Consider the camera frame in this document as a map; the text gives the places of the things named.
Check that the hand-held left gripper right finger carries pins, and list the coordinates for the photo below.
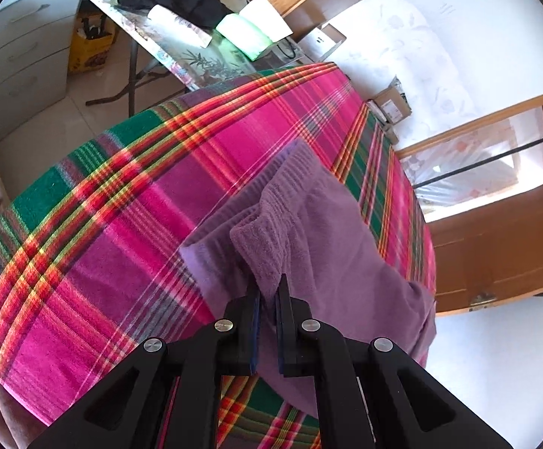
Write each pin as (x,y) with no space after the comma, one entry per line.
(282,336)

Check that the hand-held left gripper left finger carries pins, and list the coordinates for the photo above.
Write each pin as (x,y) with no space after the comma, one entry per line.
(254,332)

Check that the purple fleece pants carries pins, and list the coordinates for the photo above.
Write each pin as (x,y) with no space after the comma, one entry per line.
(337,252)

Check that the pink plaid bed sheet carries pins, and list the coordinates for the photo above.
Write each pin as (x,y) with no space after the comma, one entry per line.
(135,196)

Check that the brown cardboard box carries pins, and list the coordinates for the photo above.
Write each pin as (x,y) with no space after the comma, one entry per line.
(393,105)

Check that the clear printed door curtain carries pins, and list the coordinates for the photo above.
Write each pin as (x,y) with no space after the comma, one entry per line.
(463,149)

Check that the brown blanket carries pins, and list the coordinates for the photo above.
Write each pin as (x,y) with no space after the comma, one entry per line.
(0,407)

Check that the black curtain strip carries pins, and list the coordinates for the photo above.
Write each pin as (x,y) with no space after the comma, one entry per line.
(487,159)

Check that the green tissue pack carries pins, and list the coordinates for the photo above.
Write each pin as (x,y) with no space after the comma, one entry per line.
(248,37)

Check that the white cardboard box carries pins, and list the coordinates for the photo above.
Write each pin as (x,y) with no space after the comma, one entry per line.
(320,42)

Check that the white paper roll pack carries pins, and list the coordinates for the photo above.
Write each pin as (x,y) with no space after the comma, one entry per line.
(178,25)

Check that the white paper sheet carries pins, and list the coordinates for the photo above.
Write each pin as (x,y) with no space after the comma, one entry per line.
(269,16)

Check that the yellow bag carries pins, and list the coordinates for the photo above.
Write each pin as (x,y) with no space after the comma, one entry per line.
(89,46)

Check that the folding table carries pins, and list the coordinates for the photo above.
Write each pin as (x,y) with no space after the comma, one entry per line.
(131,23)

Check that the black cloth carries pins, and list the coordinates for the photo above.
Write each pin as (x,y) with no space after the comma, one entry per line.
(192,4)

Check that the grey drawer cabinet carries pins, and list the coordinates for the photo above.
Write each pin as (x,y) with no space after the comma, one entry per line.
(18,56)

